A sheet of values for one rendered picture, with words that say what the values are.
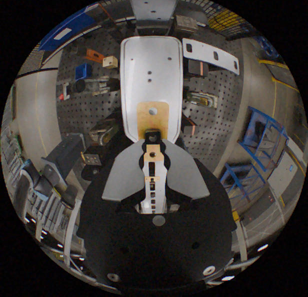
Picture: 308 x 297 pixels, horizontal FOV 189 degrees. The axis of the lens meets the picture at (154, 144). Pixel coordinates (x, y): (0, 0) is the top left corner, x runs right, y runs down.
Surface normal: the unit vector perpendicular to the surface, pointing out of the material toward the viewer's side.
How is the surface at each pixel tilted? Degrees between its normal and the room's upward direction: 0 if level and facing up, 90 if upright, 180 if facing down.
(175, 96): 0
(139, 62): 0
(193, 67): 0
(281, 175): 90
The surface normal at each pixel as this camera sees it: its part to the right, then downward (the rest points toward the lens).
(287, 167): -0.99, -0.07
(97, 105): 0.04, 0.51
